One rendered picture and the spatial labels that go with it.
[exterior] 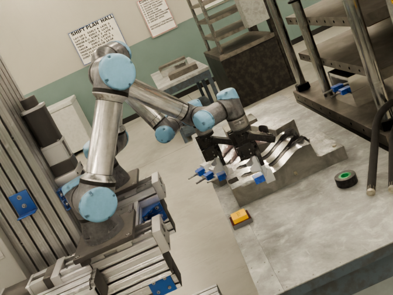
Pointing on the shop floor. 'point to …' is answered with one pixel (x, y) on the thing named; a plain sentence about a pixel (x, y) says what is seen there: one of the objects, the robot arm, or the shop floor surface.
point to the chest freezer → (71, 122)
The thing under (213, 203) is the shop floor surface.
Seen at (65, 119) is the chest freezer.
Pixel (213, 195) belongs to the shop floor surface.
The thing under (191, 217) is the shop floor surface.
